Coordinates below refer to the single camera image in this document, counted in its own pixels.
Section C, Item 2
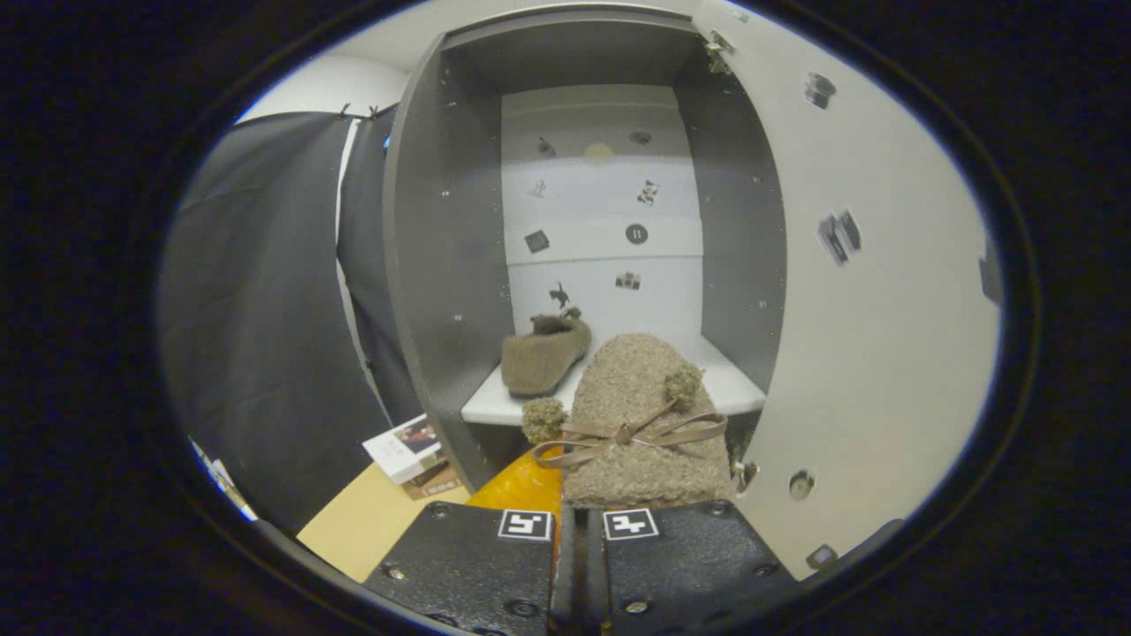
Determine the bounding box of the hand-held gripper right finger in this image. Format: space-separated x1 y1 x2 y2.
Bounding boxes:
579 501 778 636

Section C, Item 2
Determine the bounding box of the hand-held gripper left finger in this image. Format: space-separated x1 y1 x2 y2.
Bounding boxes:
364 446 577 636

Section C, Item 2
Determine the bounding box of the brown fuzzy slipper shoe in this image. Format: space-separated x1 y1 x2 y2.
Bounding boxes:
521 333 734 511
501 307 594 397

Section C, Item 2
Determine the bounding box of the light grey shoe cabinet door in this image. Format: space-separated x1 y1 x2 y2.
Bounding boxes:
694 0 1005 580

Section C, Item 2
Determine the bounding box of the grey shoe cabinet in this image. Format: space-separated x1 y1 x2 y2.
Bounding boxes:
383 9 787 492

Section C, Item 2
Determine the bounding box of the brown book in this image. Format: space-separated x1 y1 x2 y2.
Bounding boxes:
402 461 467 501

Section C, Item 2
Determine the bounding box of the black backdrop cloth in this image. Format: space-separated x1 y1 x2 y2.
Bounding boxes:
159 108 425 536

